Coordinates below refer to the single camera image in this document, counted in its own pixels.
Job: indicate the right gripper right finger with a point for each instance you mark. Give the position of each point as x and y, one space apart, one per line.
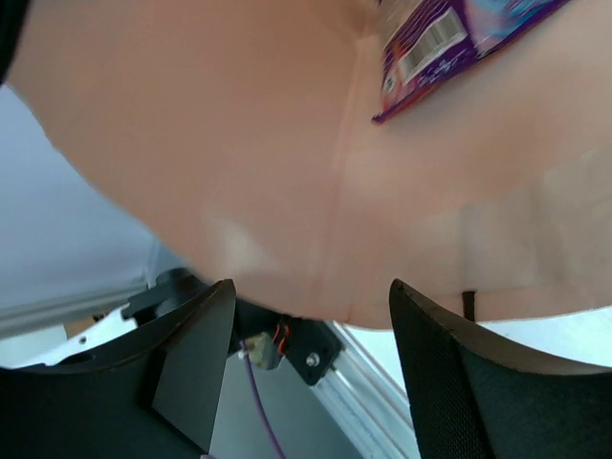
475 394

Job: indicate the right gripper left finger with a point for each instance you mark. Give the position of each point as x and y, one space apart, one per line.
151 393

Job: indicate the orange paper bag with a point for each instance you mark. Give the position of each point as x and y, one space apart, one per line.
240 133

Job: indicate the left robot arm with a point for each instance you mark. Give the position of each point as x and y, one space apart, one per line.
119 315

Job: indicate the aluminium rail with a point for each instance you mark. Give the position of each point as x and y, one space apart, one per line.
364 393

